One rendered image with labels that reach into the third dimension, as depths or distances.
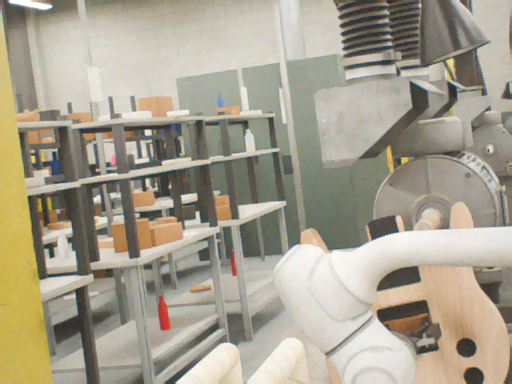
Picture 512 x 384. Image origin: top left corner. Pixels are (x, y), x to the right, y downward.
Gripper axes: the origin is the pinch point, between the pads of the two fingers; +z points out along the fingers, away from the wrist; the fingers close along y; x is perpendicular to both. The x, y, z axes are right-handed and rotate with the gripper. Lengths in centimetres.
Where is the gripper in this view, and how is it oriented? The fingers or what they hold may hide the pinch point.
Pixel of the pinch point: (407, 330)
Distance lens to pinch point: 189.3
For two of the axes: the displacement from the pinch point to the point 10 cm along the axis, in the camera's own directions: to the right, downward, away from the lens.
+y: 9.3, -2.4, -2.8
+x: -2.5, -9.7, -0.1
